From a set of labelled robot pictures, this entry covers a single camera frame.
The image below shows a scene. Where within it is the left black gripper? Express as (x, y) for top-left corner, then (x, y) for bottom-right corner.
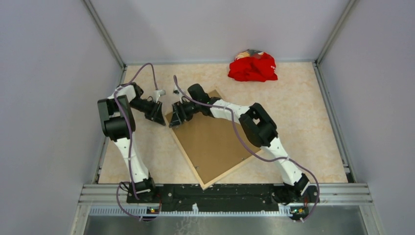
(129, 97), (165, 125)

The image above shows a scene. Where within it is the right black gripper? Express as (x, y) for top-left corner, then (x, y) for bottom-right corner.
(169, 101), (201, 129)

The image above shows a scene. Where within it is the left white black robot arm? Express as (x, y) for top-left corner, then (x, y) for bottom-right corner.
(97, 82), (165, 202)

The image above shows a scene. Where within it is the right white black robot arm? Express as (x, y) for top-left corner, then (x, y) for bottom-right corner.
(169, 84), (310, 205)

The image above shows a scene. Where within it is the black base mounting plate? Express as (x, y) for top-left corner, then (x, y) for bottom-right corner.
(126, 184), (319, 212)

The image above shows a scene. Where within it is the red cloth bundle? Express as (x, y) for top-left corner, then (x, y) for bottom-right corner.
(228, 49), (278, 82)

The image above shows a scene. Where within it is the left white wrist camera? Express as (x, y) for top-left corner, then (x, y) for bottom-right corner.
(152, 89), (166, 103)

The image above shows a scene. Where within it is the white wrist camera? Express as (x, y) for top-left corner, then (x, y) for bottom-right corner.
(152, 89), (166, 103)
(173, 89), (182, 95)

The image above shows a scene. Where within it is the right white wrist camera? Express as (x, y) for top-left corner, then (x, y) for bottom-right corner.
(173, 89), (182, 95)

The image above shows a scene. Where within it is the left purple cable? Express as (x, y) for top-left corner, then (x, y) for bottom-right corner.
(113, 63), (161, 222)

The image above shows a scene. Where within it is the purple cable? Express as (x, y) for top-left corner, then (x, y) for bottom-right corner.
(113, 63), (161, 222)
(173, 75), (321, 222)

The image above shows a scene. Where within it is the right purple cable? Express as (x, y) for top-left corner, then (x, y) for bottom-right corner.
(173, 75), (321, 222)

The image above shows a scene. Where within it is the aluminium rail front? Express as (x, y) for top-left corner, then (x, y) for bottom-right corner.
(71, 183), (384, 235)

